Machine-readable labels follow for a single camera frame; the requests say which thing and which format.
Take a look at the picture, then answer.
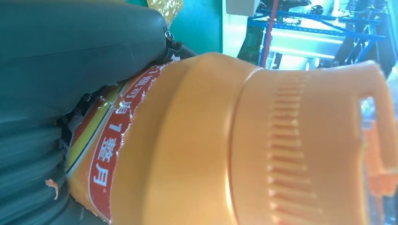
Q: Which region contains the orange detergent bottle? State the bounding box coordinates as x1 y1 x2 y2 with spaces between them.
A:
65 52 398 225

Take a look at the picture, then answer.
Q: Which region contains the yellow plastic film sheet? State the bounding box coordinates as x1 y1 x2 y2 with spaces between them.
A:
146 0 184 26

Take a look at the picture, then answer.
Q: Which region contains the blue shelf rack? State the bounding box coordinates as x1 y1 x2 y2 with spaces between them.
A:
247 0 398 77

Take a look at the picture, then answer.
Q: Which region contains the red metal post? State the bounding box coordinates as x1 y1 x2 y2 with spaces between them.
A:
261 0 280 68

